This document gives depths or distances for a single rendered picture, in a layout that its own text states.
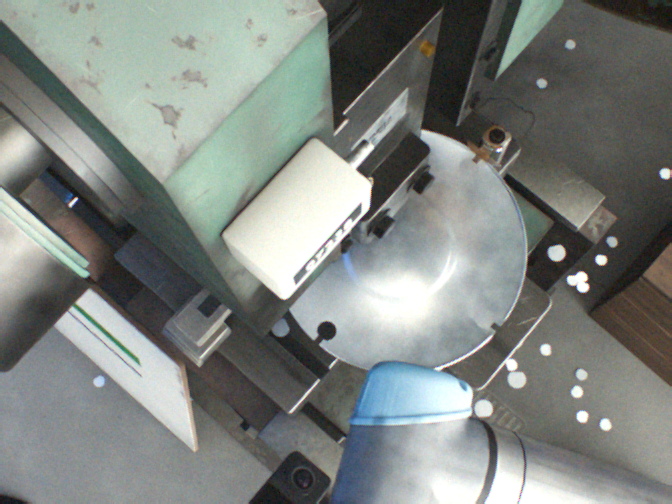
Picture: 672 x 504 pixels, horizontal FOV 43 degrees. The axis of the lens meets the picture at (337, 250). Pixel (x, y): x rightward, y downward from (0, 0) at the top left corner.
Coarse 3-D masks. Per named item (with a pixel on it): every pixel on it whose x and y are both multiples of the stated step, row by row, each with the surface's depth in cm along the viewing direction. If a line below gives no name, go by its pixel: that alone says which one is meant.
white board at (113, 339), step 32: (96, 288) 118; (64, 320) 159; (96, 320) 134; (128, 320) 117; (96, 352) 161; (128, 352) 135; (160, 352) 117; (128, 384) 163; (160, 384) 137; (160, 416) 165; (192, 416) 144; (192, 448) 167
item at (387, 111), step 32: (384, 0) 64; (416, 0) 64; (352, 32) 63; (384, 32) 63; (416, 32) 63; (352, 64) 62; (384, 64) 62; (416, 64) 68; (352, 96) 62; (384, 96) 67; (416, 96) 75; (352, 128) 66; (384, 128) 73; (416, 128) 84; (384, 160) 81; (416, 160) 81; (384, 192) 80; (416, 192) 84; (384, 224) 82
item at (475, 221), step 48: (432, 144) 101; (432, 192) 100; (480, 192) 100; (384, 240) 98; (432, 240) 98; (480, 240) 98; (336, 288) 98; (384, 288) 97; (432, 288) 97; (480, 288) 97; (336, 336) 96; (384, 336) 96; (432, 336) 96; (480, 336) 96
